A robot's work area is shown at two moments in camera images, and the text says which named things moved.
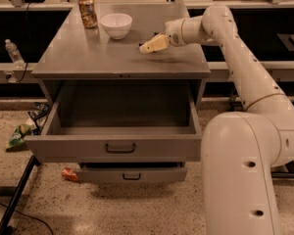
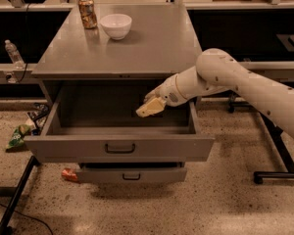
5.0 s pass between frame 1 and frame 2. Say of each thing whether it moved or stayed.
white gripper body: moved
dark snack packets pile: stayed
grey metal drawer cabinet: stayed
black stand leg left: stayed
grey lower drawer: stayed
